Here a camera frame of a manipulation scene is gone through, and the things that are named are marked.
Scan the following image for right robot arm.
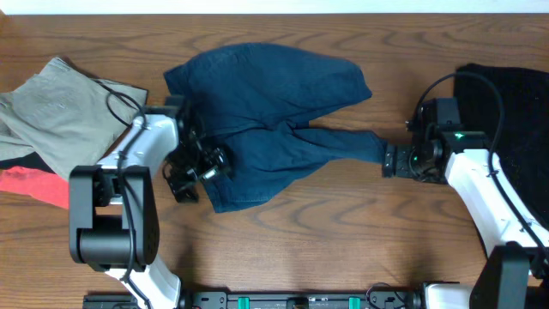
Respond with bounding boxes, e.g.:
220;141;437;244
383;130;548;308

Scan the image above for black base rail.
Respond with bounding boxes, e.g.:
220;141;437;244
83;281;425;309

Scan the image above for folded khaki shorts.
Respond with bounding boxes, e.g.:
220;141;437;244
1;58;148;179

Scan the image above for folded black garment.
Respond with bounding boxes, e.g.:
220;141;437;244
0;152;53;173

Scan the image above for folded red garment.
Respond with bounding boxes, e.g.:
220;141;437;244
1;167;69;209

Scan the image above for navy blue shorts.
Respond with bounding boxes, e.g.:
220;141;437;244
164;43;388;213

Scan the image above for black knit garment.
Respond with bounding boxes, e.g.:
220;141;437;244
454;64;548;227

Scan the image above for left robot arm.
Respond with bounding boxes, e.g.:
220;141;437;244
69;95;228;309

